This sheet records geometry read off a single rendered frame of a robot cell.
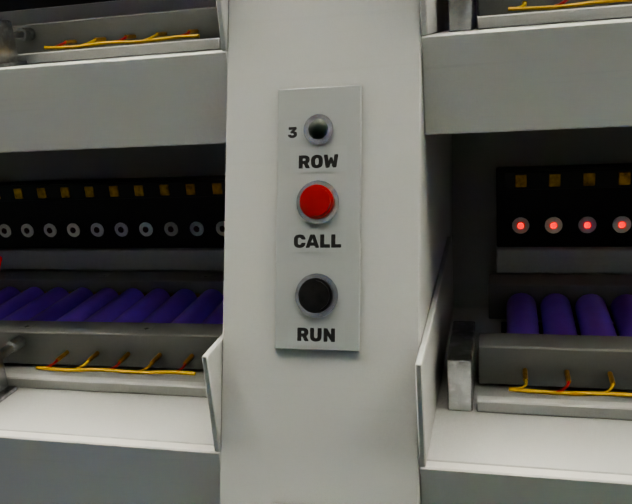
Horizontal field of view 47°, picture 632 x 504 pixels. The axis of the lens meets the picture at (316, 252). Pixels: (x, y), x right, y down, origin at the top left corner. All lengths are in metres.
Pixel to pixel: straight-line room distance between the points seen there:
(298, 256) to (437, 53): 0.11
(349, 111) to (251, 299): 0.10
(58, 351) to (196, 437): 0.14
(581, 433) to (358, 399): 0.11
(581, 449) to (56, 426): 0.26
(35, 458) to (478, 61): 0.29
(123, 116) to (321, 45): 0.11
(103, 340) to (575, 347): 0.27
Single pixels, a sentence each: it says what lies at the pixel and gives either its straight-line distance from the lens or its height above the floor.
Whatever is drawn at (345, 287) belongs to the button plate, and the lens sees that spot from 0.33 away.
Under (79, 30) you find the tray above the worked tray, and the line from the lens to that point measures 0.49.
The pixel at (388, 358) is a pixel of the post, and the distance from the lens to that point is 0.33.
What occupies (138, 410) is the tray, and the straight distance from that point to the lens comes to 0.41.
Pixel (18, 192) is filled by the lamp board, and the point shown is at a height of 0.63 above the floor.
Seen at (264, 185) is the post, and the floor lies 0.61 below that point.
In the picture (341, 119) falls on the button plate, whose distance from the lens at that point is 0.34.
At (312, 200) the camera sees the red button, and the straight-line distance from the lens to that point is 0.33.
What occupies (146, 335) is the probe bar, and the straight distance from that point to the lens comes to 0.44.
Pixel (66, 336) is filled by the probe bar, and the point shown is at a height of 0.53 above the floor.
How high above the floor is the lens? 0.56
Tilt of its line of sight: 3 degrees up
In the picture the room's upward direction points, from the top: 1 degrees clockwise
